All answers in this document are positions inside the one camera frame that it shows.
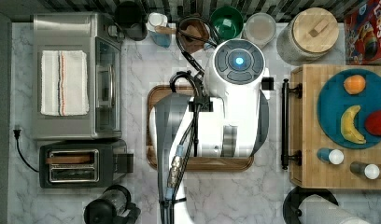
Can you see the black drawer handle bar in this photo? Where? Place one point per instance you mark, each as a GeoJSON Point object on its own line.
{"type": "Point", "coordinates": [285, 156]}

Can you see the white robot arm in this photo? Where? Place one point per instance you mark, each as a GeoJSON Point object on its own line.
{"type": "Point", "coordinates": [227, 117]}

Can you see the wooden serving tray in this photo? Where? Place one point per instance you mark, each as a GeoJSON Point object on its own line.
{"type": "Point", "coordinates": [195, 164]}

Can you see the brown wooden bowl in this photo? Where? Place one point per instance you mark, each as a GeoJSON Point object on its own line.
{"type": "Point", "coordinates": [192, 34]}

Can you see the green bowl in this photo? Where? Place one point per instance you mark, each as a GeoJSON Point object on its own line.
{"type": "Point", "coordinates": [228, 22]}

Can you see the blue and white mug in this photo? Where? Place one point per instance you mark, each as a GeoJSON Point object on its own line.
{"type": "Point", "coordinates": [159, 30]}

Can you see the clear plastic container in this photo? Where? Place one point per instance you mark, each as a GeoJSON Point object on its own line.
{"type": "Point", "coordinates": [260, 29]}

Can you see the black cup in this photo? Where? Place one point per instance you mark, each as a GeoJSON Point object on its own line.
{"type": "Point", "coordinates": [129, 17]}

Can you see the black coffee grinder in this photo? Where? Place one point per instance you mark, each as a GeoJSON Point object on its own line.
{"type": "Point", "coordinates": [114, 206]}

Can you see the stainless steel toaster oven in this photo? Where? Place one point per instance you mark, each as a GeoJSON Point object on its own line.
{"type": "Point", "coordinates": [97, 36]}

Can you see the white striped folded towel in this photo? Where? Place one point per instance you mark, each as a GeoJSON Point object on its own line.
{"type": "Point", "coordinates": [64, 83]}

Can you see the black two-slot toaster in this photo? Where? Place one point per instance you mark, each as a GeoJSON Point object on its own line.
{"type": "Point", "coordinates": [84, 164]}

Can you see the glass jar with wooden lid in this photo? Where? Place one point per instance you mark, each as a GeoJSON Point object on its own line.
{"type": "Point", "coordinates": [309, 36]}

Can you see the teal round plate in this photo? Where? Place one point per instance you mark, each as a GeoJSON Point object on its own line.
{"type": "Point", "coordinates": [333, 101]}

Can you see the blue shaker with white cap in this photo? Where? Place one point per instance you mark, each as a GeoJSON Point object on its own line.
{"type": "Point", "coordinates": [332, 156]}

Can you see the yellow banana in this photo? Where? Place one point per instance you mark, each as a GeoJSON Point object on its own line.
{"type": "Point", "coordinates": [348, 128]}

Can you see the orange fruit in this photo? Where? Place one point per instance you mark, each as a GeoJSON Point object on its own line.
{"type": "Point", "coordinates": [355, 84]}

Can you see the red apple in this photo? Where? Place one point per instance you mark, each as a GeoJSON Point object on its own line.
{"type": "Point", "coordinates": [373, 123]}

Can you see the grey shaker with white cap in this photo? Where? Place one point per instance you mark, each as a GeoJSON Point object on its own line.
{"type": "Point", "coordinates": [368, 170]}

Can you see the colourful cereal box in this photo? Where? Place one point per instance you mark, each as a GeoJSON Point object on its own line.
{"type": "Point", "coordinates": [363, 34]}

